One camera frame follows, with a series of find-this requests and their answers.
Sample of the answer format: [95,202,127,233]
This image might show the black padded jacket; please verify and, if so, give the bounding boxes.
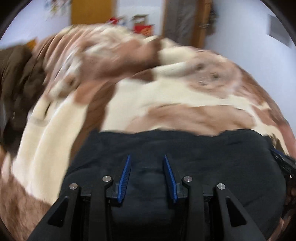
[61,130,286,240]

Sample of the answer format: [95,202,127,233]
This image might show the brown cream plush blanket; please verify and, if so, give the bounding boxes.
[1,24,295,240]

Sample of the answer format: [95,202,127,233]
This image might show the cardboard box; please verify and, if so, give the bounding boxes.
[132,14,148,26]

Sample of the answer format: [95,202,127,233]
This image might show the dark brown puffer coat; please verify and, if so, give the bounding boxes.
[1,45,46,154]

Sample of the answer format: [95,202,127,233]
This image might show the grey wall panel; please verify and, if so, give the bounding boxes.
[268,15,290,47]

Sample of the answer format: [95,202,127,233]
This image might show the red box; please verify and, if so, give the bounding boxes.
[133,25,154,37]

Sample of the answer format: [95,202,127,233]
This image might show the wooden door frame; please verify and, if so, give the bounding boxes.
[162,0,213,48]

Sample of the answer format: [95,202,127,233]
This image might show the yellow wooden wardrobe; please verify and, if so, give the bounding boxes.
[71,0,117,25]

